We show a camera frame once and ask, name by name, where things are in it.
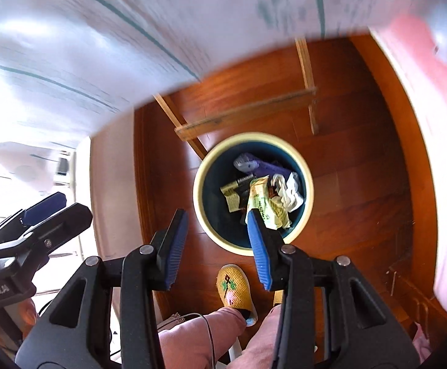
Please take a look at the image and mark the round trash bin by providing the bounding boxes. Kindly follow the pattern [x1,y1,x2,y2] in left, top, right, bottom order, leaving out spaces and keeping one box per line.
[193,132,314,256]

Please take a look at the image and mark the wooden table frame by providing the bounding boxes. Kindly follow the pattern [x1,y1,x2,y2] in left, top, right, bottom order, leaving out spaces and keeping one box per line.
[154,38,319,159]

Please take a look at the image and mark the yellow green snack wrapper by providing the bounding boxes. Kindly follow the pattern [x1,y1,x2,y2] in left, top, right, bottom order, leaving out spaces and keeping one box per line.
[247,176,291,230]

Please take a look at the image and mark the white paper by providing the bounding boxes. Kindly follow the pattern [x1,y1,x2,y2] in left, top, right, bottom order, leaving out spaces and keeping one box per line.
[271,173,304,212]

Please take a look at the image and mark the person left hand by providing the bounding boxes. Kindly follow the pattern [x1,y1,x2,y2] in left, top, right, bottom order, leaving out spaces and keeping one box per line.
[0,298,38,340]

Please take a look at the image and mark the left yellow slipper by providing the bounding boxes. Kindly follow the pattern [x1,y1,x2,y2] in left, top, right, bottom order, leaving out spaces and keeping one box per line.
[216,264,258,327]

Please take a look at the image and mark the pink bed sheet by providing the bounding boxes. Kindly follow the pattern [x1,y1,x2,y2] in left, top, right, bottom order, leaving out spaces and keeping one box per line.
[372,15,447,312]

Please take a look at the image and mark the leaf print tablecloth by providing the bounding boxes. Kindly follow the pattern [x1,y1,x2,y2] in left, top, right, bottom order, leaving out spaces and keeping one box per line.
[0,0,447,145]

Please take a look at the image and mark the purple plastic bag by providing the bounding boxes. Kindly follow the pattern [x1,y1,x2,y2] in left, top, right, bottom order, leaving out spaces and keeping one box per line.
[233,153,292,178]

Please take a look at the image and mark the dark green crushed carton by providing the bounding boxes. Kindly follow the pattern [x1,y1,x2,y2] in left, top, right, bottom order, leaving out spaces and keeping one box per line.
[220,174,254,212]

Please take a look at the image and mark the pink trouser right leg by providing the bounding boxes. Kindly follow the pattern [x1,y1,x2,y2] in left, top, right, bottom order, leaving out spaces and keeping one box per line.
[228,304,282,369]

